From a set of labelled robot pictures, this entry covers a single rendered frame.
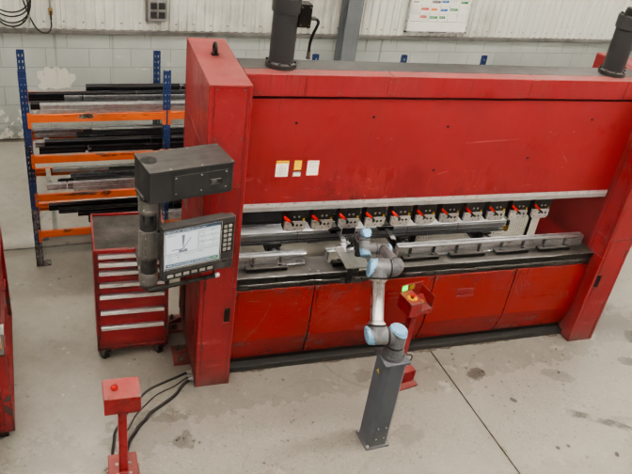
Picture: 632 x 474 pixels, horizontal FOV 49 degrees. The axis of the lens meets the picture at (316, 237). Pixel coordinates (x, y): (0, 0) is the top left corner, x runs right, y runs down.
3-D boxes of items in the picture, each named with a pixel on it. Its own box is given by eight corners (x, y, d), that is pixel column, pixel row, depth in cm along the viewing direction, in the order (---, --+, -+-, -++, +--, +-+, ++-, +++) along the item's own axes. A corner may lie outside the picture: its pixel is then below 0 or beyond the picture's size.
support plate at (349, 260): (346, 269, 483) (346, 268, 483) (334, 248, 504) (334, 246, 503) (370, 267, 489) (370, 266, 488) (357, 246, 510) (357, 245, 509)
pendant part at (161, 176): (147, 302, 408) (148, 173, 363) (133, 278, 425) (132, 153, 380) (226, 283, 433) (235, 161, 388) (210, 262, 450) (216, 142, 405)
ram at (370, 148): (234, 213, 459) (244, 98, 417) (232, 207, 466) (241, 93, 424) (605, 197, 555) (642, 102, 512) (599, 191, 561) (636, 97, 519)
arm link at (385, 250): (411, 262, 432) (390, 239, 478) (393, 261, 430) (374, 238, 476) (408, 280, 435) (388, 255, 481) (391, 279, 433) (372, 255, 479)
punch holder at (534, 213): (529, 218, 542) (536, 199, 534) (524, 213, 549) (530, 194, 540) (546, 217, 547) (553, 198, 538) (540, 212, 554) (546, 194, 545)
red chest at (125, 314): (98, 365, 512) (93, 252, 460) (95, 322, 552) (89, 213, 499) (167, 357, 528) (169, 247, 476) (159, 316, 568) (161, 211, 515)
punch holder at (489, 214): (485, 220, 530) (491, 201, 521) (480, 214, 536) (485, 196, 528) (502, 219, 534) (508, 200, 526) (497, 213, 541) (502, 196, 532)
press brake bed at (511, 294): (226, 373, 521) (233, 285, 478) (220, 355, 538) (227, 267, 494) (560, 334, 616) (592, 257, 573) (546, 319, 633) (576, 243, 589)
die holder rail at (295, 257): (237, 269, 486) (238, 258, 481) (235, 264, 491) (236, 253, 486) (305, 264, 502) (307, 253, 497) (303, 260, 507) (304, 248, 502)
